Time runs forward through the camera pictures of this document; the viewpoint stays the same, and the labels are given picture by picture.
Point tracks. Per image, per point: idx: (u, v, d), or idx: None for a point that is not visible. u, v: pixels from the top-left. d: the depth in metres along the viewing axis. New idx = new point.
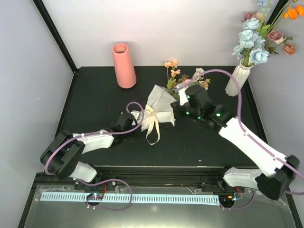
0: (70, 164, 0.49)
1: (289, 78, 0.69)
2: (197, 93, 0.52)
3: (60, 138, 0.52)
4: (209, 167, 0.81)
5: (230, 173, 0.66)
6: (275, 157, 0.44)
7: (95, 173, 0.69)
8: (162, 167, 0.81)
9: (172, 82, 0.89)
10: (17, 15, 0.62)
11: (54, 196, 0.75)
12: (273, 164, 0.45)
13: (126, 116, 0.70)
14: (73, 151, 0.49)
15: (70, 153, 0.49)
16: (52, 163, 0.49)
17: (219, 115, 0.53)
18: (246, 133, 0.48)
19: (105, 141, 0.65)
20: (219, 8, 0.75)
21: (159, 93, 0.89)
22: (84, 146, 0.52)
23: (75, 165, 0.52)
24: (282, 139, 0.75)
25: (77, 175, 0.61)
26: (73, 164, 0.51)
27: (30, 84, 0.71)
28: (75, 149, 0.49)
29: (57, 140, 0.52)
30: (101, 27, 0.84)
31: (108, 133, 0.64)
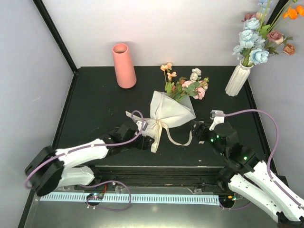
0: (49, 182, 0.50)
1: (289, 78, 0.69)
2: (228, 136, 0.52)
3: (41, 156, 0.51)
4: (209, 167, 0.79)
5: (241, 190, 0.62)
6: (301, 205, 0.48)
7: (93, 176, 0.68)
8: (162, 167, 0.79)
9: (171, 85, 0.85)
10: (17, 15, 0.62)
11: (54, 196, 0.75)
12: (299, 212, 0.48)
13: (128, 125, 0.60)
14: (51, 174, 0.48)
15: (48, 175, 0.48)
16: (33, 178, 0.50)
17: (246, 158, 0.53)
18: (273, 179, 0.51)
19: (96, 154, 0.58)
20: (219, 8, 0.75)
21: (162, 98, 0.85)
22: (64, 167, 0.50)
23: (56, 182, 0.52)
24: (281, 139, 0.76)
25: (71, 182, 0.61)
26: (53, 182, 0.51)
27: (30, 84, 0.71)
28: (53, 172, 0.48)
29: (39, 156, 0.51)
30: (101, 27, 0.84)
31: (100, 146, 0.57)
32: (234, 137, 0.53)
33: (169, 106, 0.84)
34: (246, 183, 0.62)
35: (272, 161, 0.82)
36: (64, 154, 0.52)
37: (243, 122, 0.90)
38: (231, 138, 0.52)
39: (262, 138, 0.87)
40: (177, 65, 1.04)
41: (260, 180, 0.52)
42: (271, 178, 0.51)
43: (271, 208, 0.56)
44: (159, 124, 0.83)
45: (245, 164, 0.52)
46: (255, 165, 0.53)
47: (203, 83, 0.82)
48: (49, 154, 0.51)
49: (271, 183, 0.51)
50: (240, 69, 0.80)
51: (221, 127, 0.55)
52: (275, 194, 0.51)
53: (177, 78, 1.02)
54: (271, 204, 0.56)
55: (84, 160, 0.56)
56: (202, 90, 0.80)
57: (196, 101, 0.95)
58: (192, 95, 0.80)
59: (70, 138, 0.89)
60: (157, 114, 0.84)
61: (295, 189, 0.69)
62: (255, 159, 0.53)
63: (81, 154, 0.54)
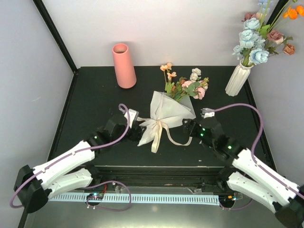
0: (33, 203, 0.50)
1: (289, 78, 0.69)
2: (212, 127, 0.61)
3: (20, 176, 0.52)
4: (209, 167, 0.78)
5: (237, 185, 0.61)
6: (288, 186, 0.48)
7: (90, 178, 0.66)
8: (162, 167, 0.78)
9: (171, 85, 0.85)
10: (17, 15, 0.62)
11: (54, 196, 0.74)
12: (287, 193, 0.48)
13: (116, 120, 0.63)
14: (29, 195, 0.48)
15: (28, 195, 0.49)
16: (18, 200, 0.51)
17: (231, 147, 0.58)
18: (258, 164, 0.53)
19: (82, 160, 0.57)
20: (219, 8, 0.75)
21: (162, 98, 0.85)
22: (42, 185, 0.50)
23: (43, 201, 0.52)
24: (281, 139, 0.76)
25: (66, 188, 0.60)
26: (38, 202, 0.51)
27: (30, 84, 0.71)
28: (32, 192, 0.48)
29: (19, 177, 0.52)
30: (101, 27, 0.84)
31: (80, 150, 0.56)
32: (218, 128, 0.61)
33: (168, 106, 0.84)
34: (244, 179, 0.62)
35: (272, 161, 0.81)
36: (42, 172, 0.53)
37: (243, 122, 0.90)
38: (214, 129, 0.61)
39: (262, 138, 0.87)
40: (177, 65, 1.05)
41: (246, 166, 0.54)
42: (256, 163, 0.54)
43: (269, 200, 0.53)
44: (159, 124, 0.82)
45: (230, 152, 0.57)
46: (240, 153, 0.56)
47: (203, 83, 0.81)
48: (28, 174, 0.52)
49: (257, 168, 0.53)
50: (240, 69, 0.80)
51: (207, 121, 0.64)
52: (263, 180, 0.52)
53: (177, 78, 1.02)
54: (267, 194, 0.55)
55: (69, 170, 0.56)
56: (202, 90, 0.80)
57: (196, 101, 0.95)
58: (192, 95, 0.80)
59: (70, 138, 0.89)
60: (157, 114, 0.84)
61: None
62: (240, 147, 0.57)
63: (63, 164, 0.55)
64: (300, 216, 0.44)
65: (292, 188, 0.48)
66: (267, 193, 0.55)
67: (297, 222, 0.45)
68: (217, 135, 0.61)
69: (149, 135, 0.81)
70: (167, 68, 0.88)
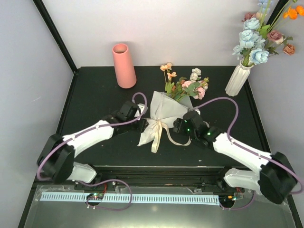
0: (63, 168, 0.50)
1: (289, 78, 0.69)
2: (192, 118, 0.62)
3: (50, 144, 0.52)
4: (209, 167, 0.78)
5: (232, 175, 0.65)
6: (260, 155, 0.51)
7: (94, 173, 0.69)
8: (162, 168, 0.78)
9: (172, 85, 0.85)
10: (17, 15, 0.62)
11: (55, 196, 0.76)
12: (259, 161, 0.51)
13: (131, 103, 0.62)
14: (63, 158, 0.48)
15: (60, 161, 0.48)
16: (46, 168, 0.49)
17: (210, 134, 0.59)
18: (232, 142, 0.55)
19: (100, 136, 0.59)
20: (220, 8, 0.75)
21: (162, 98, 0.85)
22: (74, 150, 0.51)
23: (69, 168, 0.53)
24: (281, 139, 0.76)
25: (76, 176, 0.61)
26: (66, 168, 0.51)
27: (30, 84, 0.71)
28: (64, 156, 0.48)
29: (48, 146, 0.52)
30: (101, 27, 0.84)
31: (103, 126, 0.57)
32: (197, 118, 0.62)
33: (169, 106, 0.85)
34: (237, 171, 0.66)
35: None
36: (72, 139, 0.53)
37: (243, 122, 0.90)
38: (194, 119, 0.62)
39: (262, 138, 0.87)
40: (177, 65, 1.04)
41: (224, 147, 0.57)
42: (230, 141, 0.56)
43: (254, 179, 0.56)
44: (159, 124, 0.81)
45: (210, 138, 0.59)
46: (218, 136, 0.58)
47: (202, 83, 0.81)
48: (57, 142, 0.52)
49: (232, 145, 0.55)
50: (240, 69, 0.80)
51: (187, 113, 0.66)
52: (239, 155, 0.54)
53: (177, 78, 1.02)
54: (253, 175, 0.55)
55: (90, 143, 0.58)
56: (202, 90, 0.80)
57: (196, 101, 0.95)
58: (192, 95, 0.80)
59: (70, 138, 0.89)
60: (157, 114, 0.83)
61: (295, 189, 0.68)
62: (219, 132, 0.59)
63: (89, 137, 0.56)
64: (275, 182, 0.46)
65: (263, 156, 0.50)
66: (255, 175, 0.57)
67: (278, 193, 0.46)
68: (197, 125, 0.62)
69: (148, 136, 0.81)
70: (167, 68, 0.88)
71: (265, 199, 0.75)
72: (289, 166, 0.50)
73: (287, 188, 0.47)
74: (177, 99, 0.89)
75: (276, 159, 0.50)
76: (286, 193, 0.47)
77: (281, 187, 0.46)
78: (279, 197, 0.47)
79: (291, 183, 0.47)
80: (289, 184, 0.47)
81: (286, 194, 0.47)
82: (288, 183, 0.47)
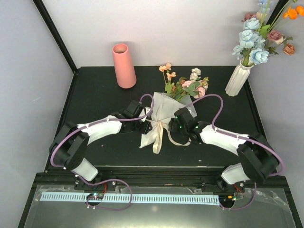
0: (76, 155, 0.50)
1: (289, 78, 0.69)
2: (182, 113, 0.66)
3: (63, 131, 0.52)
4: (209, 167, 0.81)
5: (227, 170, 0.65)
6: (238, 136, 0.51)
7: (96, 172, 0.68)
8: (162, 167, 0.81)
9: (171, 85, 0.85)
10: (17, 14, 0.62)
11: (54, 196, 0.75)
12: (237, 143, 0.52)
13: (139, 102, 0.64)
14: (79, 143, 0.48)
15: (75, 145, 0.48)
16: (59, 155, 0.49)
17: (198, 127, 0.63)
18: (216, 129, 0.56)
19: (110, 128, 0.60)
20: (220, 8, 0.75)
21: (162, 98, 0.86)
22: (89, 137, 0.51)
23: (81, 156, 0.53)
24: (281, 139, 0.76)
25: (81, 170, 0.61)
26: (79, 156, 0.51)
27: (30, 84, 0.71)
28: (80, 142, 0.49)
29: (61, 133, 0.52)
30: (101, 27, 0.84)
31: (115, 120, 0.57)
32: (187, 114, 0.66)
33: (169, 106, 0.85)
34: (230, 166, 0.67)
35: None
36: (86, 127, 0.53)
37: (243, 123, 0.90)
38: (184, 115, 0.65)
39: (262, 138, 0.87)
40: (177, 66, 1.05)
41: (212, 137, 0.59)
42: (214, 129, 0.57)
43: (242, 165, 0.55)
44: (160, 125, 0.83)
45: (197, 130, 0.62)
46: (205, 127, 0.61)
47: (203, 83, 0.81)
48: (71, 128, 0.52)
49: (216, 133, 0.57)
50: (240, 69, 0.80)
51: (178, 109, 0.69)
52: (223, 141, 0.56)
53: (177, 78, 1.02)
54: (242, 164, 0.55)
55: (100, 135, 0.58)
56: (202, 90, 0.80)
57: (196, 101, 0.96)
58: (193, 95, 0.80)
59: None
60: (157, 115, 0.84)
61: (295, 189, 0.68)
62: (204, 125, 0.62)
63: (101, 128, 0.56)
64: (252, 160, 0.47)
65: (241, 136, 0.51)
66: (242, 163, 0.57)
67: (258, 173, 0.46)
68: (187, 120, 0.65)
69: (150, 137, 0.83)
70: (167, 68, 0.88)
71: (265, 199, 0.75)
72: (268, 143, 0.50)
73: (267, 167, 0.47)
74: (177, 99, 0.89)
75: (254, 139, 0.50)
76: (267, 172, 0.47)
77: (260, 166, 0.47)
78: (261, 177, 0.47)
79: (271, 162, 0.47)
80: (270, 163, 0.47)
81: (267, 173, 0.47)
82: (268, 161, 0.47)
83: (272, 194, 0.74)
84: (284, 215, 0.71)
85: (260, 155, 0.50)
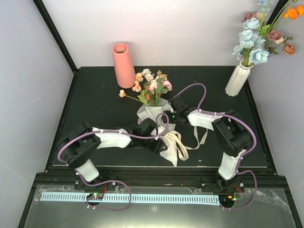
0: (83, 156, 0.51)
1: (289, 78, 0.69)
2: (174, 99, 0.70)
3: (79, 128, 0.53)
4: (209, 167, 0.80)
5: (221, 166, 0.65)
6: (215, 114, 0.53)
7: (97, 174, 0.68)
8: (162, 167, 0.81)
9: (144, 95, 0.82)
10: (17, 14, 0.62)
11: (54, 196, 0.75)
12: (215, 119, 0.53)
13: (149, 122, 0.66)
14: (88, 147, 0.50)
15: (85, 147, 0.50)
16: (67, 151, 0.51)
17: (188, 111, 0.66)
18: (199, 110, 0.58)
19: (120, 140, 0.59)
20: (219, 8, 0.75)
21: (149, 112, 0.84)
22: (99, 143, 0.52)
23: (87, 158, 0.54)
24: (282, 139, 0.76)
25: (82, 171, 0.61)
26: (85, 157, 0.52)
27: (30, 84, 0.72)
28: (90, 145, 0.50)
29: (77, 130, 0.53)
30: (101, 27, 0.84)
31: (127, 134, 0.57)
32: (178, 100, 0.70)
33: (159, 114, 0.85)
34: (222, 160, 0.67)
35: (272, 161, 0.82)
36: (99, 132, 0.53)
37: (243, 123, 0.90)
38: (175, 100, 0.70)
39: (262, 138, 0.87)
40: (177, 65, 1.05)
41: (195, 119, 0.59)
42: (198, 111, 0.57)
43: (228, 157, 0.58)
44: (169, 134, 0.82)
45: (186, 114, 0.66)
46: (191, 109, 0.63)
47: (162, 77, 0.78)
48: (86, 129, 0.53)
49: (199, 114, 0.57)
50: (240, 69, 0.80)
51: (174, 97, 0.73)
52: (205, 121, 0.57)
53: (177, 78, 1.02)
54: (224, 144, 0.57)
55: (107, 145, 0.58)
56: (166, 81, 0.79)
57: (196, 101, 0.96)
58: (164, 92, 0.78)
59: None
60: None
61: (295, 189, 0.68)
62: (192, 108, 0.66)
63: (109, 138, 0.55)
64: (225, 133, 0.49)
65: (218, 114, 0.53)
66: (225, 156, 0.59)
67: (230, 144, 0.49)
68: (179, 105, 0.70)
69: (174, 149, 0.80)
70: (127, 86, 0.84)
71: (265, 199, 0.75)
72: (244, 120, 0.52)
73: (240, 141, 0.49)
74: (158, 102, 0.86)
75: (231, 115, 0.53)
76: (239, 145, 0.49)
77: (232, 139, 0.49)
78: (232, 150, 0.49)
79: (244, 137, 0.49)
80: (242, 138, 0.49)
81: (239, 146, 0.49)
82: (240, 136, 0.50)
83: (272, 194, 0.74)
84: (284, 215, 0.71)
85: (235, 131, 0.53)
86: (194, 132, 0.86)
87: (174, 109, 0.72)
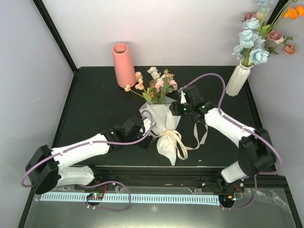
0: (44, 184, 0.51)
1: (289, 78, 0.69)
2: (189, 90, 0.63)
3: (38, 155, 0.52)
4: (209, 167, 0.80)
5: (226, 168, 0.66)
6: (243, 128, 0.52)
7: (92, 177, 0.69)
8: (162, 167, 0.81)
9: (148, 92, 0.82)
10: (17, 13, 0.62)
11: (54, 196, 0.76)
12: (242, 134, 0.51)
13: (134, 120, 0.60)
14: (45, 174, 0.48)
15: (42, 174, 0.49)
16: (31, 177, 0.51)
17: (204, 107, 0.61)
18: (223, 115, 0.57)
19: (95, 151, 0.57)
20: (220, 8, 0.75)
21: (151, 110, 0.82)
22: (58, 168, 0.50)
23: (52, 184, 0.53)
24: (282, 139, 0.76)
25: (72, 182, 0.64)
26: (48, 184, 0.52)
27: (30, 84, 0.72)
28: (46, 172, 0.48)
29: (36, 156, 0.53)
30: (101, 27, 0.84)
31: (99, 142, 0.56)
32: (194, 92, 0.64)
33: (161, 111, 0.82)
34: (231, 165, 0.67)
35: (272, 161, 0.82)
36: (60, 154, 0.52)
37: (244, 123, 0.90)
38: (191, 91, 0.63)
39: None
40: (177, 65, 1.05)
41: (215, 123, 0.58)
42: (220, 114, 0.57)
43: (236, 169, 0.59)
44: (168, 133, 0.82)
45: (203, 110, 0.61)
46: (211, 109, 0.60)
47: (169, 76, 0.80)
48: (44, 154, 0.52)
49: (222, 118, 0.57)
50: (240, 69, 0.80)
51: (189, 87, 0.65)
52: (225, 128, 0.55)
53: (177, 78, 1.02)
54: None
55: (82, 158, 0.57)
56: (173, 81, 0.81)
57: None
58: (170, 91, 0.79)
59: (71, 138, 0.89)
60: (158, 128, 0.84)
61: (295, 189, 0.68)
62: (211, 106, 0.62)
63: (80, 152, 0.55)
64: (251, 153, 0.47)
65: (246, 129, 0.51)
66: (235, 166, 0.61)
67: (251, 164, 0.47)
68: (194, 99, 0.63)
69: (174, 149, 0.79)
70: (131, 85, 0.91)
71: (265, 199, 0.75)
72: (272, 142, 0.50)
73: (262, 164, 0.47)
74: (162, 101, 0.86)
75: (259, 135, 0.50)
76: (260, 166, 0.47)
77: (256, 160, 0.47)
78: (252, 169, 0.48)
79: (266, 159, 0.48)
80: (265, 160, 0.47)
81: (260, 168, 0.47)
82: (264, 158, 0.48)
83: (272, 194, 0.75)
84: (284, 215, 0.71)
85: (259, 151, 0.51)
86: (194, 132, 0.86)
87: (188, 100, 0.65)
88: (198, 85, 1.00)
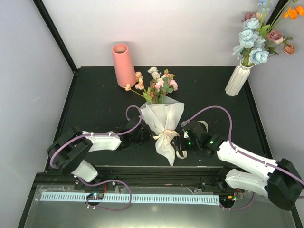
0: (75, 160, 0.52)
1: (289, 78, 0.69)
2: (193, 128, 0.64)
3: (69, 134, 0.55)
4: (209, 167, 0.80)
5: (234, 178, 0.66)
6: (266, 163, 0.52)
7: (96, 174, 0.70)
8: (162, 167, 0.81)
9: (148, 92, 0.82)
10: (18, 14, 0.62)
11: (54, 196, 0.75)
12: (266, 170, 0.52)
13: (135, 121, 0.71)
14: (81, 148, 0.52)
15: (77, 150, 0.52)
16: (59, 156, 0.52)
17: (213, 142, 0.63)
18: (237, 149, 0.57)
19: (112, 143, 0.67)
20: (220, 7, 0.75)
21: (150, 110, 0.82)
22: (91, 145, 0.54)
23: (79, 163, 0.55)
24: (282, 138, 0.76)
25: (80, 172, 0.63)
26: (77, 161, 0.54)
27: (30, 83, 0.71)
28: (82, 147, 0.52)
29: (66, 135, 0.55)
30: (101, 27, 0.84)
31: (116, 135, 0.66)
32: (198, 128, 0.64)
33: (160, 111, 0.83)
34: (239, 173, 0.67)
35: None
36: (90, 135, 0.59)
37: (244, 123, 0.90)
38: (194, 129, 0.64)
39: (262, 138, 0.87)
40: (177, 65, 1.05)
41: (231, 156, 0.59)
42: (235, 149, 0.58)
43: (261, 185, 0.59)
44: (166, 133, 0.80)
45: (213, 147, 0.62)
46: (222, 144, 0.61)
47: (169, 76, 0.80)
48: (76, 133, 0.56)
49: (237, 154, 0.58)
50: (240, 69, 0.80)
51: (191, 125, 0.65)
52: (244, 162, 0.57)
53: (177, 78, 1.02)
54: (260, 181, 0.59)
55: (100, 147, 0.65)
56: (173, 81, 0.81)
57: (196, 101, 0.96)
58: (170, 90, 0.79)
59: None
60: (158, 128, 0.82)
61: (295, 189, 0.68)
62: (220, 141, 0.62)
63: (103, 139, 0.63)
64: (283, 189, 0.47)
65: (270, 164, 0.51)
66: (260, 179, 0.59)
67: (285, 198, 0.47)
68: (199, 133, 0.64)
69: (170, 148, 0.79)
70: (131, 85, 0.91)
71: (265, 199, 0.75)
72: (296, 172, 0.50)
73: (293, 194, 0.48)
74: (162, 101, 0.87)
75: (283, 167, 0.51)
76: (292, 198, 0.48)
77: (289, 194, 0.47)
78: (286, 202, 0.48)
79: (296, 187, 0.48)
80: (296, 189, 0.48)
81: (294, 198, 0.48)
82: (293, 187, 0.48)
83: None
84: (284, 215, 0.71)
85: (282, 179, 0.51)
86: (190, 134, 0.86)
87: (194, 136, 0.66)
88: (198, 85, 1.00)
